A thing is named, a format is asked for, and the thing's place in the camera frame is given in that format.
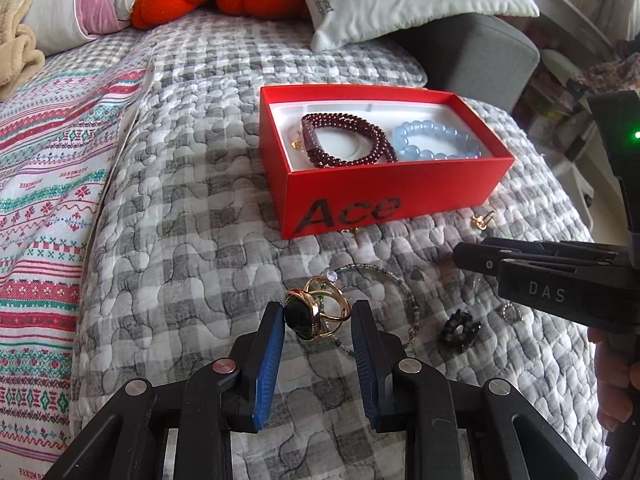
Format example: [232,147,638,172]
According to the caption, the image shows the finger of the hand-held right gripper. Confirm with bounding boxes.
[452,236,632,277]
[497,255,640,335]

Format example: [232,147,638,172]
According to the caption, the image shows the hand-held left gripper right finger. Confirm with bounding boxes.
[350,300,598,480]

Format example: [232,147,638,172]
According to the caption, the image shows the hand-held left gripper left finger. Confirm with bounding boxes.
[42,301,287,480]

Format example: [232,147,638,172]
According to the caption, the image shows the gold ring with black stone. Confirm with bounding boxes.
[283,275,354,344]

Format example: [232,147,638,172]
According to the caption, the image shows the red cardboard box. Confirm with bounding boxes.
[259,84,516,240]

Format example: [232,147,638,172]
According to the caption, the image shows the person's right hand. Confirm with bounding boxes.
[587,327,640,432]

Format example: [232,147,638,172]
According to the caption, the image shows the floral cloth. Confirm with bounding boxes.
[569,40,640,97]

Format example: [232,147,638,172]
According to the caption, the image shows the grey upholstered ottoman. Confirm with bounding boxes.
[389,12,542,112]

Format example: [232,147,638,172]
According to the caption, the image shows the grey checked quilt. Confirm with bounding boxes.
[70,9,608,480]

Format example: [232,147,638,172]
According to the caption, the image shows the striped patterned blanket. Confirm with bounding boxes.
[0,42,157,480]

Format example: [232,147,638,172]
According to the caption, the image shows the beige fleece cloth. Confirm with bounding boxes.
[0,0,47,102]

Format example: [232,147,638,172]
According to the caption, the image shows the pink and grey pillow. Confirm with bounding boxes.
[15,0,137,57]

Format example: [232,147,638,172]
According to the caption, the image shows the green beaded bracelet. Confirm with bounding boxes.
[320,264,422,357]

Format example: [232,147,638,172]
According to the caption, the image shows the black flower-shaped ring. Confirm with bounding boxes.
[439,311,482,347]

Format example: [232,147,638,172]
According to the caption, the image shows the light blue bead bracelet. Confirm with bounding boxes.
[390,119,484,163]

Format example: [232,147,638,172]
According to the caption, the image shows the dark red bead bracelet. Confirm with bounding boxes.
[301,113,400,169]

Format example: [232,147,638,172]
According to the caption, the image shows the pale bracelet with amber bead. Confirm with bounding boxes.
[285,125,307,154]

